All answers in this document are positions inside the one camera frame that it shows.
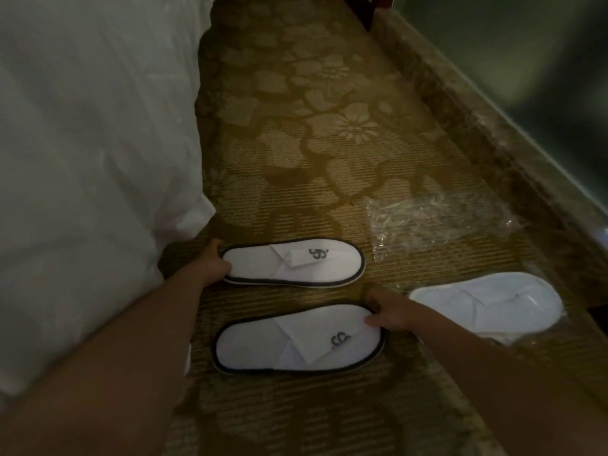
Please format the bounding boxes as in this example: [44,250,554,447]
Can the person's left forearm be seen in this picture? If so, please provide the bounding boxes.
[0,268,215,456]

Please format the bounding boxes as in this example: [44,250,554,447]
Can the frosted green glass panel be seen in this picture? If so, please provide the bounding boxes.
[394,0,608,224]

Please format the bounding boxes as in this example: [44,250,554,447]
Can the person's right forearm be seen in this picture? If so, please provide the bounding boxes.
[408,303,608,456]

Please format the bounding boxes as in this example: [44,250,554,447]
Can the person's left hand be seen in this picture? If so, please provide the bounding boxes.
[187,238,232,286]

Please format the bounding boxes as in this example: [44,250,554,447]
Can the black-trimmed white slipper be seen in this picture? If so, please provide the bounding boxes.
[211,303,386,375]
[219,237,365,288]

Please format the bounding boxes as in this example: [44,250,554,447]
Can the white bed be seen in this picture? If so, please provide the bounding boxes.
[0,0,217,409]

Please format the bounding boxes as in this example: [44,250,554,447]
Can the clear plastic bag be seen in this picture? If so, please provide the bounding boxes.
[403,263,571,357]
[363,189,521,264]

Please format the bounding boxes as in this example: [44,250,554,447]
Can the brown marble sill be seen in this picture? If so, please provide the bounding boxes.
[375,9,608,305]

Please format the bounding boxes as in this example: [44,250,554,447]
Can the person's right hand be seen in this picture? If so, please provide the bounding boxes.
[364,287,424,331]

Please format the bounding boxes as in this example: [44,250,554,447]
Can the dark wooden baseboard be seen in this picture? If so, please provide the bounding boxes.
[349,0,377,32]

